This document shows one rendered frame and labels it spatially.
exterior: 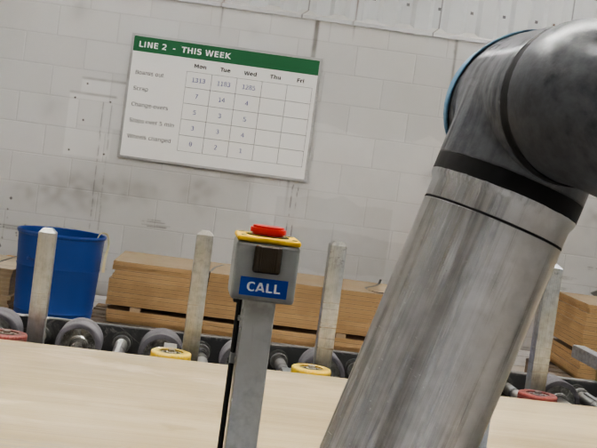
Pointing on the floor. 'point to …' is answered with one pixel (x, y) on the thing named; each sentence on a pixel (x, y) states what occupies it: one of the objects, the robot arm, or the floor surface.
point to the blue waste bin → (61, 271)
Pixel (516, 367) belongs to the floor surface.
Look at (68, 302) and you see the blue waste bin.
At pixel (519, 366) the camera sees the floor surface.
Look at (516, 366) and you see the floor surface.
